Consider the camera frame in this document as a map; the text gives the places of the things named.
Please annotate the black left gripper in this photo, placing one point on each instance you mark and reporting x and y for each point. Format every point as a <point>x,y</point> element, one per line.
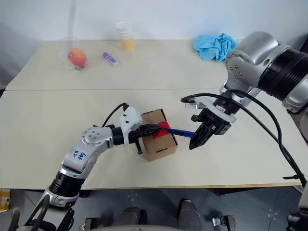
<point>134,138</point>

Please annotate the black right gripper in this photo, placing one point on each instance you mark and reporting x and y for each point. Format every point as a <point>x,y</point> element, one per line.
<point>216,125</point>

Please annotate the brown cardboard box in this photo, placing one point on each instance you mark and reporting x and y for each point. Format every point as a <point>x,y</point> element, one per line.
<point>161,146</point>

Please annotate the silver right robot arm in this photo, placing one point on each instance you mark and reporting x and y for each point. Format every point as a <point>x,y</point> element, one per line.
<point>255,53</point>

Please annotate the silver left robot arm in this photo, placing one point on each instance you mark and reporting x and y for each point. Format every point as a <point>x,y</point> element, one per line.
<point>96,142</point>

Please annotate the red tape seal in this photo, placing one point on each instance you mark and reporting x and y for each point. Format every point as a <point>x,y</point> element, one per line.
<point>164,125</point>

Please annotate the dark rounded shape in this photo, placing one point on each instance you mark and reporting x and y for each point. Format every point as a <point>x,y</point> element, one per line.
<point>190,213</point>
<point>132,215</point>

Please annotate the purple and white marker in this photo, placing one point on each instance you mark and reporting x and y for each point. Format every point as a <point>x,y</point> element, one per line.
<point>109,57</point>

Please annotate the crumpled light blue cloth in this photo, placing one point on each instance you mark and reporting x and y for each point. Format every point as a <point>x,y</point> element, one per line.
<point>209,47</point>

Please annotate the red orange apple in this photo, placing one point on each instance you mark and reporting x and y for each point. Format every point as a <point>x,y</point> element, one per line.
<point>77,57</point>

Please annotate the white paper cup stack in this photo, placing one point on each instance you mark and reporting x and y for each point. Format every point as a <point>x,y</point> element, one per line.
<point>124,30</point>

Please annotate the black office chair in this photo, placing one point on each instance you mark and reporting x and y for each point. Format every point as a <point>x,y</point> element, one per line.
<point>305,42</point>

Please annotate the yellow carton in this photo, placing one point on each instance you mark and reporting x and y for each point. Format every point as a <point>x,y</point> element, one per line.
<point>4,199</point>

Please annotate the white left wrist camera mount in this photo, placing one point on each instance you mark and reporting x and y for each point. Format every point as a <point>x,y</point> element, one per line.
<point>128,120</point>

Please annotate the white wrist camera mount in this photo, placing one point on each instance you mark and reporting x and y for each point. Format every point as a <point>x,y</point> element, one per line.
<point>128,120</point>
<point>204,103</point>

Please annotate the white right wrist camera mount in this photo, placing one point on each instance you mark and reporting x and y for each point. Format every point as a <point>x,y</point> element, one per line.
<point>204,103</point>

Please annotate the metal bracket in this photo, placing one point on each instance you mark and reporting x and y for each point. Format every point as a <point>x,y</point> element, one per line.
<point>223,221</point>
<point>92,223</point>

